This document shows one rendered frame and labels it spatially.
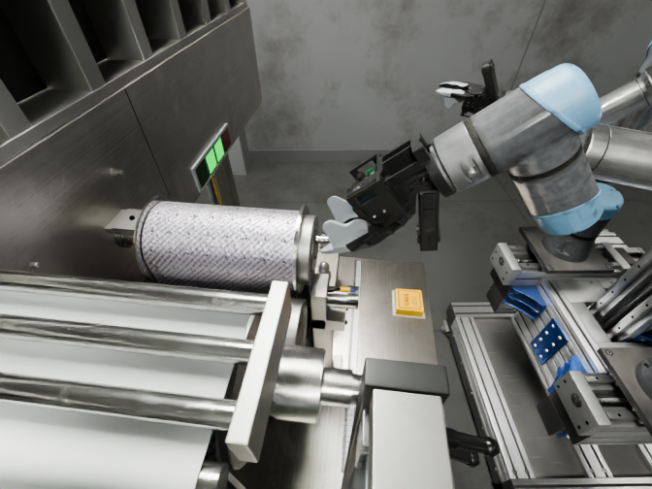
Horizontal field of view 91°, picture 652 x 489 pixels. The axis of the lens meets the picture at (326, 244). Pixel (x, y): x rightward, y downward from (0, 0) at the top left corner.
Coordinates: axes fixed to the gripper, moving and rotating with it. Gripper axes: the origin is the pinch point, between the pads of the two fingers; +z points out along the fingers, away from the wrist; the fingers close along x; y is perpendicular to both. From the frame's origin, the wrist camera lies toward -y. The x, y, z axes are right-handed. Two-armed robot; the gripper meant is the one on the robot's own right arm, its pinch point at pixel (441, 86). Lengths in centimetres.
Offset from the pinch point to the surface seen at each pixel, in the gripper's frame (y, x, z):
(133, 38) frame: -36, -73, 45
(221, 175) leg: 32, -38, 78
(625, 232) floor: 141, 115, -141
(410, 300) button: 22, -71, -13
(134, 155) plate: -22, -88, 39
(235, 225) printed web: -20, -93, 14
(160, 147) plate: -19, -81, 42
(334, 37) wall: 39, 130, 100
